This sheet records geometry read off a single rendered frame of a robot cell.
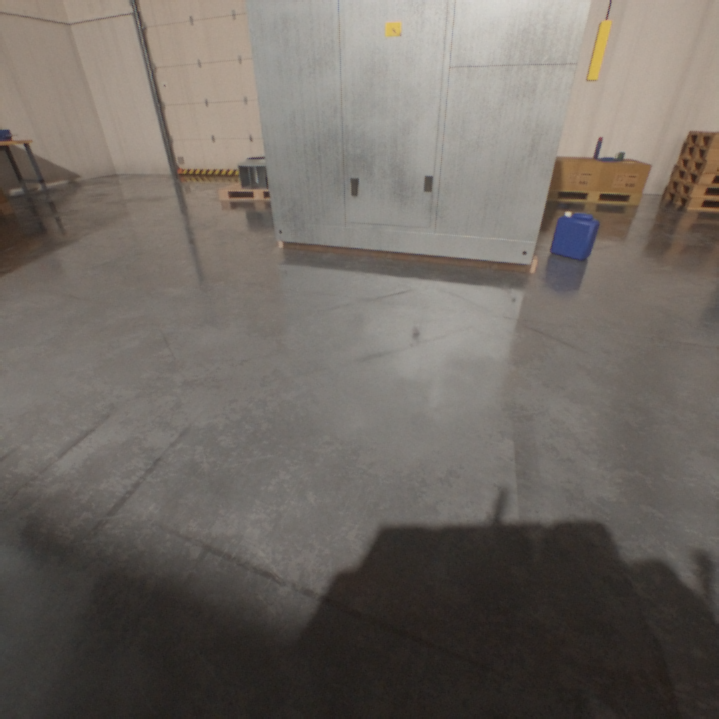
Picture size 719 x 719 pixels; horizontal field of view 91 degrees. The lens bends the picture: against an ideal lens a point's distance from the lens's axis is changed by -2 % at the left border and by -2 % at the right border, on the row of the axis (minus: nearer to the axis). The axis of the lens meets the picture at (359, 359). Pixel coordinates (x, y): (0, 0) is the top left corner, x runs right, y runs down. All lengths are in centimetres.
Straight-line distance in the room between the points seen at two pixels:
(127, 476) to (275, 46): 274
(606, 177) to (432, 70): 387
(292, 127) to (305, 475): 251
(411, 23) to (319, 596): 284
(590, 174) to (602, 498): 518
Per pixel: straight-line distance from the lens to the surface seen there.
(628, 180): 633
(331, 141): 302
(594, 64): 355
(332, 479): 127
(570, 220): 351
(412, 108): 283
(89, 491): 153
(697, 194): 664
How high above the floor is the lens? 100
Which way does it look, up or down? 34 degrees down
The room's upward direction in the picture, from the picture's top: 1 degrees counter-clockwise
